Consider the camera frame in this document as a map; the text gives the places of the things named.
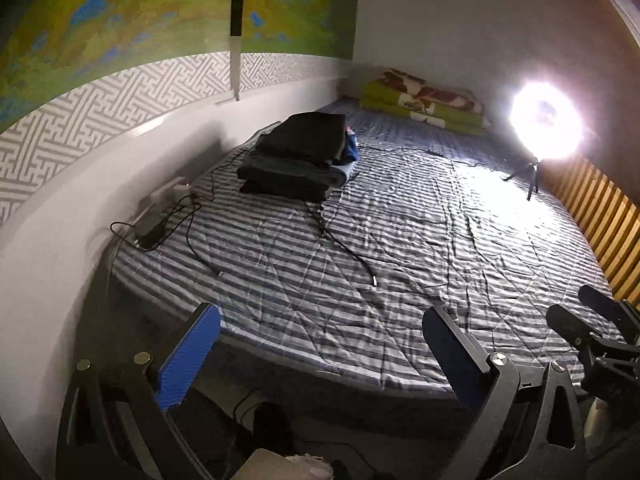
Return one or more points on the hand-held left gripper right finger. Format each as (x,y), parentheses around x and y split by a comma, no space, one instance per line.
(452,355)

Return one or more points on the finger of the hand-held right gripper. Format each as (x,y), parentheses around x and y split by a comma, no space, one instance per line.
(570,322)
(602,302)

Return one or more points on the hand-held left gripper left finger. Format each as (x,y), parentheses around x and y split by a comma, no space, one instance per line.
(187,360)

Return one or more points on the black pants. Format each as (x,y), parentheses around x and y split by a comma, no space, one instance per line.
(305,135)

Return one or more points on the striped bed cover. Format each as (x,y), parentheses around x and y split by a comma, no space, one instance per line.
(400,240)

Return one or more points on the black power adapter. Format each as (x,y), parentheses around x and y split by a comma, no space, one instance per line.
(152,230)

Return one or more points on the white rough-edged block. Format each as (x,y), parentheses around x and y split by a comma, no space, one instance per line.
(285,467)

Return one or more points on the small black tripod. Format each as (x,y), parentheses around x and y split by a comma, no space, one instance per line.
(532,175)

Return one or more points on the white power strip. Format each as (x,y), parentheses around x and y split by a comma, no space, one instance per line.
(167,192)

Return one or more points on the dark grey folded cloth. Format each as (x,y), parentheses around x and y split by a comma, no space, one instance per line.
(285,177)

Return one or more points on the blue folded cloth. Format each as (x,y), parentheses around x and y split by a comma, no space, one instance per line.
(350,147)

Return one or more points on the brown floral pillow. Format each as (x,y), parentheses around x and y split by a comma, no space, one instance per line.
(430,92)

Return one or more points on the green patterned pillows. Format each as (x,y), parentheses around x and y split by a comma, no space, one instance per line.
(380,97)

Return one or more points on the wooden slatted bed rail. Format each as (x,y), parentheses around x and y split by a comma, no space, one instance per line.
(600,210)

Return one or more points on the green wall map poster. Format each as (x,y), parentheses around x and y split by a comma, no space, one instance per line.
(150,10)

